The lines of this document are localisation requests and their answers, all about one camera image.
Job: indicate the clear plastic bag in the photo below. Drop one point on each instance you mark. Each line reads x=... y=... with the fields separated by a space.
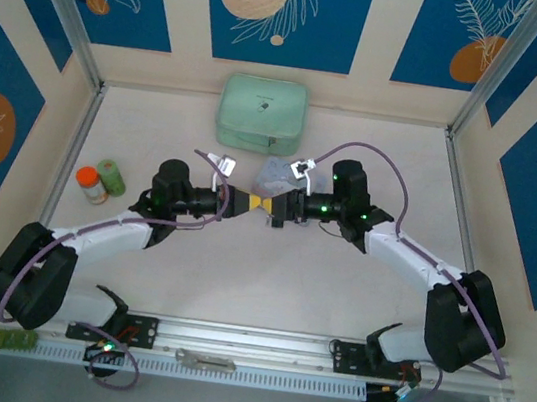
x=274 y=176

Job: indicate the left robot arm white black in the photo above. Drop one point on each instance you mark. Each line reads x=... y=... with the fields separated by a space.
x=97 y=231

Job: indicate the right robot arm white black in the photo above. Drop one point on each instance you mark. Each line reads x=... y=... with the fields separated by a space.
x=402 y=256

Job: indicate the mint green zipper pouch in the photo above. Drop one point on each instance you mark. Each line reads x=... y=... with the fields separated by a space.
x=262 y=109

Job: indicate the green cylindrical container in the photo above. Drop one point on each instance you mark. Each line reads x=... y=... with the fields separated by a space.
x=113 y=177

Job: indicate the orange capped bottle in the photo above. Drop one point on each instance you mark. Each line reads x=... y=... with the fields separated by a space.
x=91 y=184

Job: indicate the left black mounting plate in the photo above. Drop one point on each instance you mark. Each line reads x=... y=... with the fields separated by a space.
x=143 y=331

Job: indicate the black mounting plate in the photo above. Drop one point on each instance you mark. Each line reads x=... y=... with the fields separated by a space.
x=143 y=331
x=348 y=357

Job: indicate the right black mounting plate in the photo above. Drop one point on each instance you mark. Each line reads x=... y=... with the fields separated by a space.
x=348 y=357

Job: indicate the silver locking pliers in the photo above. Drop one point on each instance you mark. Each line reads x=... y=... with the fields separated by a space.
x=204 y=360

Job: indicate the green circuit board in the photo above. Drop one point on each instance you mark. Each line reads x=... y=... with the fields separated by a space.
x=14 y=341

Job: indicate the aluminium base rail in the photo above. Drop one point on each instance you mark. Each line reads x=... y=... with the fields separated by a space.
x=247 y=340

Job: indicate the aluminium frame post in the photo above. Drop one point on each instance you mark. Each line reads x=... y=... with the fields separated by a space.
x=508 y=65
x=65 y=4

